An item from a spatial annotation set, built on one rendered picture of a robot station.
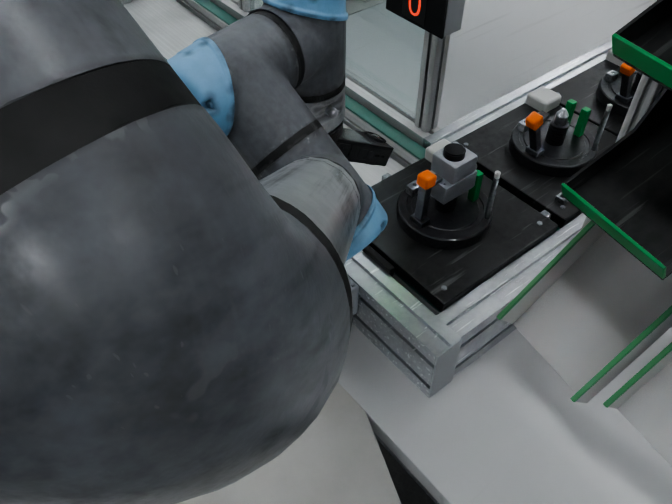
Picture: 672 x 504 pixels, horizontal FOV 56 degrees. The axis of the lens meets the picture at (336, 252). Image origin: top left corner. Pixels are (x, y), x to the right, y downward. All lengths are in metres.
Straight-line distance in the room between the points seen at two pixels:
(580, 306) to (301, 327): 0.64
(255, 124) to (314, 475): 0.47
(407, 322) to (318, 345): 0.66
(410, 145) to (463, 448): 0.53
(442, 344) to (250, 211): 0.69
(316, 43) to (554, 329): 0.44
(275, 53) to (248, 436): 0.42
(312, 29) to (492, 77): 0.96
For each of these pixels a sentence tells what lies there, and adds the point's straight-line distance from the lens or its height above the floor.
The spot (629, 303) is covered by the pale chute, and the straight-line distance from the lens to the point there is 0.78.
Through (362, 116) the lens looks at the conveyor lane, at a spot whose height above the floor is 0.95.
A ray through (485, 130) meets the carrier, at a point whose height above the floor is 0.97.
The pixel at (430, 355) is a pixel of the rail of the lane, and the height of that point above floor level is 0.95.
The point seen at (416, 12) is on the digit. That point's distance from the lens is 0.99.
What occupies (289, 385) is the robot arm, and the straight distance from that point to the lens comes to 0.17.
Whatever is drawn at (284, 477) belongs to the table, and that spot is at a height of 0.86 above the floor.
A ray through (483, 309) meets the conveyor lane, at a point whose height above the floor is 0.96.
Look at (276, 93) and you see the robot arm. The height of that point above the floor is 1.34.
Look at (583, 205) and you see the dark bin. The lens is 0.67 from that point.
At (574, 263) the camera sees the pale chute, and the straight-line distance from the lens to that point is 0.81.
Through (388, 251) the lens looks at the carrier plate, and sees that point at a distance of 0.90.
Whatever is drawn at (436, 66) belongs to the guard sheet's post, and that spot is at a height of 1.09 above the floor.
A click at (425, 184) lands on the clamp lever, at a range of 0.86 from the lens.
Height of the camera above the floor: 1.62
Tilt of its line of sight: 47 degrees down
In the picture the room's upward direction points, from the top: straight up
